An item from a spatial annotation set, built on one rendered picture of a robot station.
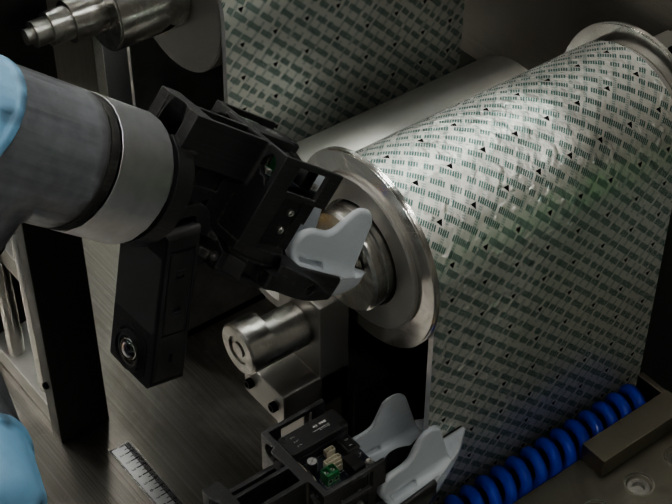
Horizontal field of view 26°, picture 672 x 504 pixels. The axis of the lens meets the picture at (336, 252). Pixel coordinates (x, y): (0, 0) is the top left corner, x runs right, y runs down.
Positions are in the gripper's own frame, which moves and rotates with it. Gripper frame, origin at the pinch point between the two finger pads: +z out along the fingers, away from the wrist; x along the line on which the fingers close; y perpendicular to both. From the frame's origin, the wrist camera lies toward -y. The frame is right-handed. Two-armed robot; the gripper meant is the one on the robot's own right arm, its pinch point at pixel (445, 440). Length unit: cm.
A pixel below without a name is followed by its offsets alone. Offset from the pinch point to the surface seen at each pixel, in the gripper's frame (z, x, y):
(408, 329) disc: -3.1, 1.1, 12.3
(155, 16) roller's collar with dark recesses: -5.1, 27.9, 24.4
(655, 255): 20.6, -0.2, 7.2
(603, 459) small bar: 10.9, -6.1, -4.2
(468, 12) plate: 30.1, 32.2, 9.4
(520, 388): 7.2, -0.3, 1.1
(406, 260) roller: -3.4, 1.2, 18.6
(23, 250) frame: -15.9, 33.6, 3.8
